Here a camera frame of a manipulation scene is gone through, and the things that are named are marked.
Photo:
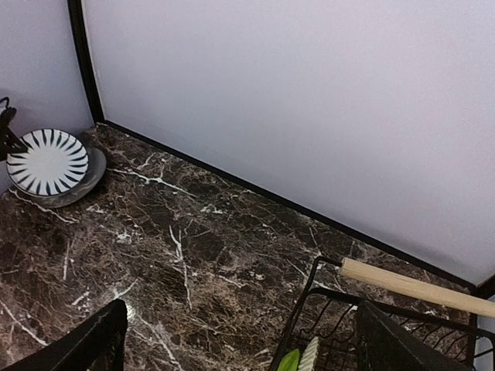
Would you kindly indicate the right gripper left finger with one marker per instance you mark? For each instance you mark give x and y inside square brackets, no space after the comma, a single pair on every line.
[96,344]

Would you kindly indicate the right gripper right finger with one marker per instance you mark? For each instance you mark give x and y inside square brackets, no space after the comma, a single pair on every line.
[382,344]

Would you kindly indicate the left black frame post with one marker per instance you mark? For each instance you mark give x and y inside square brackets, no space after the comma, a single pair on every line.
[82,48]

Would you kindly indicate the grey deer pattern plate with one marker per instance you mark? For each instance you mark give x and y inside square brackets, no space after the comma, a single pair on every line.
[95,172]

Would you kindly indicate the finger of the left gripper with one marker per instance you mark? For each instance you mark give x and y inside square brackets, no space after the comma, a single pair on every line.
[10,143]

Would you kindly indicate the woven bamboo plate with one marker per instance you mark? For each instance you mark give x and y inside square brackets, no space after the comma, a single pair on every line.
[309,357]

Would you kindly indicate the white blue striped plate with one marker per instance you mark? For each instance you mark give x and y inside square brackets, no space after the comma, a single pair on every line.
[55,162]

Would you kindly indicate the lime green plastic plate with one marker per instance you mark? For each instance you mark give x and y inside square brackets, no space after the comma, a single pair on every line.
[290,361]

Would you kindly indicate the black wire dish rack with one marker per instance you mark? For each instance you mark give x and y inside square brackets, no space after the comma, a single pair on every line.
[327,310]

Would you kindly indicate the rear wooden rack handle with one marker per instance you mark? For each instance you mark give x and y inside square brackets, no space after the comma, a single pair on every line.
[414,288]

